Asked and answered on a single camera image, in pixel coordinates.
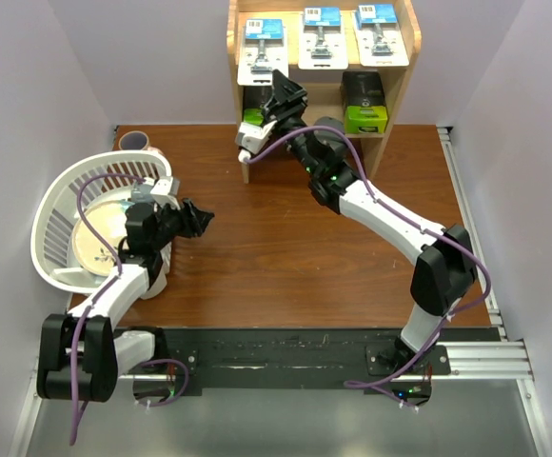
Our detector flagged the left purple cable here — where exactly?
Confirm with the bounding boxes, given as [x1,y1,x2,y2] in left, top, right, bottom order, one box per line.
[69,173,191,447]

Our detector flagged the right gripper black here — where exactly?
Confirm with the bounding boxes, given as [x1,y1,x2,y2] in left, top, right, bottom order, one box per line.
[260,69,320,176]

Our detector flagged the white plastic slatted basket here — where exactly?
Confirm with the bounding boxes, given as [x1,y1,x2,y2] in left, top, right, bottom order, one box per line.
[30,150,171,295]

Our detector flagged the black green razor box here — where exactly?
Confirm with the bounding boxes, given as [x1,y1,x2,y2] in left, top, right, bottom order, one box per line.
[242,86,272,126]
[341,70,388,134]

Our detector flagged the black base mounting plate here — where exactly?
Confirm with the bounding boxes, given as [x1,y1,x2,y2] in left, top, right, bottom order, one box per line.
[112,327,452,401]

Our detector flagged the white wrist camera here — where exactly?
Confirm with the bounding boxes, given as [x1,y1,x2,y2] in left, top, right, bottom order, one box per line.
[142,176,180,209]
[235,120,277,164]

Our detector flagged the cream and teal plate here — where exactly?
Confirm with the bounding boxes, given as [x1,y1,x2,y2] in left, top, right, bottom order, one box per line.
[71,200,132,276]

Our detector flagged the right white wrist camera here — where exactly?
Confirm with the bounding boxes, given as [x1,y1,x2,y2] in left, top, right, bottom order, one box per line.
[235,120,277,164]

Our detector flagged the purple cable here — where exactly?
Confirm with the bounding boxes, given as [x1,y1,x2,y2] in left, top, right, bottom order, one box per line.
[245,128,492,399]
[69,173,191,447]

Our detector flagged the purple and pink mug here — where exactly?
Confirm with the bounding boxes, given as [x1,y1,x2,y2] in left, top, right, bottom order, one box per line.
[118,130,150,150]

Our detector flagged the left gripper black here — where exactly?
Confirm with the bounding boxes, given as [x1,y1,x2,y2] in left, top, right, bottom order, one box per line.
[150,197,213,251]

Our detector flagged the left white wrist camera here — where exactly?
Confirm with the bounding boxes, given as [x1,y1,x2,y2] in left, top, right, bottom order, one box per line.
[142,176,180,209]

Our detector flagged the blue razor blister pack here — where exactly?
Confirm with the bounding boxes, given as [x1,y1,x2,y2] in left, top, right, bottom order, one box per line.
[298,6,348,70]
[353,4,409,68]

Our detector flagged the aluminium frame rail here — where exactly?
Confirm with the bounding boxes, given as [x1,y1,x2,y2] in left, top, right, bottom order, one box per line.
[12,126,548,456]

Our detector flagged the wooden two-tier shelf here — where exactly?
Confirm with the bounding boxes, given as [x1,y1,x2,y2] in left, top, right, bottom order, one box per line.
[226,0,422,178]

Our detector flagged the white bowl under basket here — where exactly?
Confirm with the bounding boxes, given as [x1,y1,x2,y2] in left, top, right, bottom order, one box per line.
[141,271,168,300]

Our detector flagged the grey cup in basket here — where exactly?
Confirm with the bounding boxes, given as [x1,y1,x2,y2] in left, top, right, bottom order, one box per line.
[129,183,154,204]

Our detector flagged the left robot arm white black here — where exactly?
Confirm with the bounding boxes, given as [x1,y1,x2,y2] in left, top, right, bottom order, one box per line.
[36,199,215,403]

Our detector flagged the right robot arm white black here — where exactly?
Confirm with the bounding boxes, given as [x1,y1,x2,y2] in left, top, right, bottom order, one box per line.
[263,70,478,374]

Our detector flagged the white Gillette razor blister pack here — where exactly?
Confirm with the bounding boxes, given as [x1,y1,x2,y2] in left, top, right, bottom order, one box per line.
[237,18,288,87]

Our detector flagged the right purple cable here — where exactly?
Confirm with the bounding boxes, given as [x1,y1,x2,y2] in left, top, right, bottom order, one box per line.
[245,128,492,399]

